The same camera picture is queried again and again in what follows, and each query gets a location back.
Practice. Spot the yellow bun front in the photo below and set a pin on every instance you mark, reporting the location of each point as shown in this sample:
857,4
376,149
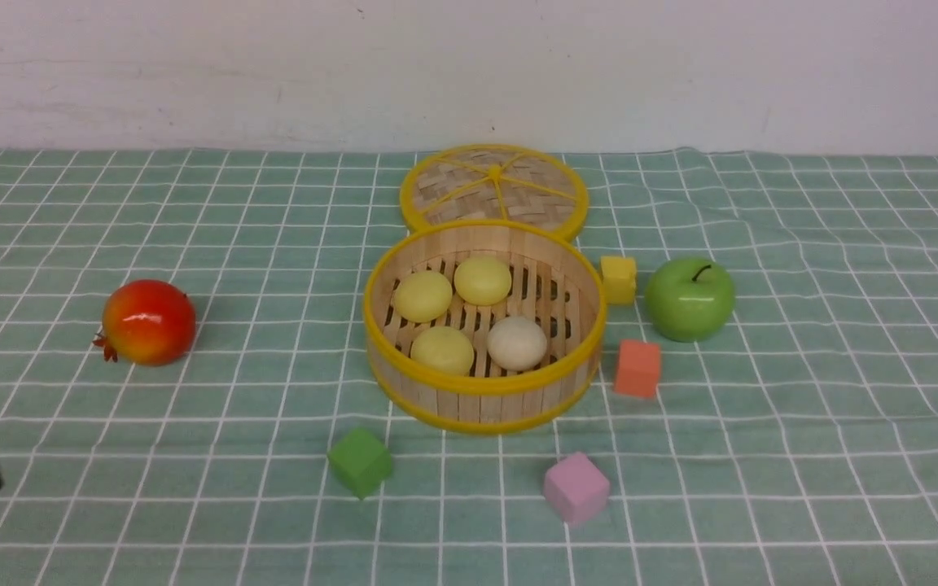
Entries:
483,280

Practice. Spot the woven bamboo steamer lid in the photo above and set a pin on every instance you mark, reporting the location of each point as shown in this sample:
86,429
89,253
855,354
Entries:
495,181

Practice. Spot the yellow cube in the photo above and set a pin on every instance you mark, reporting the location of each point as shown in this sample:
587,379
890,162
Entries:
620,279

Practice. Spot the red pomegranate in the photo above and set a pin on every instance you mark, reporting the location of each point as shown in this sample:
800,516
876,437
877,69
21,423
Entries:
148,323

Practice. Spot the bamboo steamer tray yellow rim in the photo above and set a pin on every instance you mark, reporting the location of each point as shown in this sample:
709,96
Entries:
552,283

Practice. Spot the orange cube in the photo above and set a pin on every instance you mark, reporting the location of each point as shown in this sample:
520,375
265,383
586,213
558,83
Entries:
638,369

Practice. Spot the pink cube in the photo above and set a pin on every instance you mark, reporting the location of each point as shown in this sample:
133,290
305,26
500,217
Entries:
576,489

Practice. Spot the white bun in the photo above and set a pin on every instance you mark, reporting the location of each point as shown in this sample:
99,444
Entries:
517,344

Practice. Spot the green checkered tablecloth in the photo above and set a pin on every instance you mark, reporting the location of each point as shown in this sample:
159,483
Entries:
797,447

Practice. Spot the green cube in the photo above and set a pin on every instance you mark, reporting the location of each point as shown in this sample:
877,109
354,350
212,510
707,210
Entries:
361,462

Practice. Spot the yellow bun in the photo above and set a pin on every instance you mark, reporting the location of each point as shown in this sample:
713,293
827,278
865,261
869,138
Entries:
483,280
423,296
445,349

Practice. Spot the green apple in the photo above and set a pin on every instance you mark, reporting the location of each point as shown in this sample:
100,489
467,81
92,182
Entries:
689,299

